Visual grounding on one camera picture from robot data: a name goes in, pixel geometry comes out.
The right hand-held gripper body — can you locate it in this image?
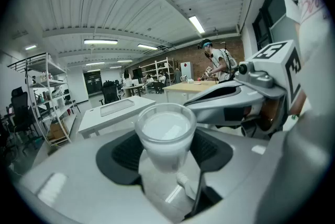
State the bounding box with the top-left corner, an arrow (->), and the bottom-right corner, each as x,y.
234,39 -> 303,139

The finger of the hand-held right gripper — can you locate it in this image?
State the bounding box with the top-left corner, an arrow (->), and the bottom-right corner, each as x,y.
186,81 -> 264,104
183,96 -> 265,129

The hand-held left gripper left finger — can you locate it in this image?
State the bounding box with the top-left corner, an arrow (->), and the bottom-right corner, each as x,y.
15,130 -> 184,224

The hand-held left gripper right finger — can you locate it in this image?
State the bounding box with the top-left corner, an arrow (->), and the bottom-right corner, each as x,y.
184,127 -> 272,222

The grey tray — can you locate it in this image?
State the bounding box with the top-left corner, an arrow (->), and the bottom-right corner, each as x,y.
100,98 -> 136,117

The person's right forearm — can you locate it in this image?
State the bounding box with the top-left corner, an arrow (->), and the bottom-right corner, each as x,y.
289,89 -> 307,116

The light wooden table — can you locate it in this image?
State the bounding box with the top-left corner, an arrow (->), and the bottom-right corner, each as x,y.
162,80 -> 219,103

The white cabinet with red mark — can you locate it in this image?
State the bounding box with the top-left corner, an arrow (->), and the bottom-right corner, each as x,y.
180,61 -> 194,80

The cardboard box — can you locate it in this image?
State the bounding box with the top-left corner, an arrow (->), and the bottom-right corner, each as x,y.
49,123 -> 66,140

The black framed window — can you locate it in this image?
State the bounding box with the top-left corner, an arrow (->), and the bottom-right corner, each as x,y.
252,0 -> 302,51

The white table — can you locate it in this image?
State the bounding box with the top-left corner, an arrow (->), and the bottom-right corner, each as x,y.
78,95 -> 157,139

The person's white printed shirt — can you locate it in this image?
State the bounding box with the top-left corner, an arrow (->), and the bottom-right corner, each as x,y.
281,0 -> 333,124

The white storage rack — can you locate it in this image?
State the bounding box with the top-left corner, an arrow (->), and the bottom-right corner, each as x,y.
141,58 -> 175,86

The round wooden table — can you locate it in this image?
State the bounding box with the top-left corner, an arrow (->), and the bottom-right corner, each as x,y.
121,84 -> 144,98

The black office chair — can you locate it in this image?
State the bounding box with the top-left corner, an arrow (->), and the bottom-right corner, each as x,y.
10,86 -> 37,152
99,81 -> 121,106

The black double door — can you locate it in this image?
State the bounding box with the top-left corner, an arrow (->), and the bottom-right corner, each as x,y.
83,70 -> 103,95

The white metal shelf unit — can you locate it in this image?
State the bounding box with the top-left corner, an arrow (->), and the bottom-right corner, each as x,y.
25,52 -> 78,144

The black railing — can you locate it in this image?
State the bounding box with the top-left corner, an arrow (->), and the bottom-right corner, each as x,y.
7,52 -> 48,72

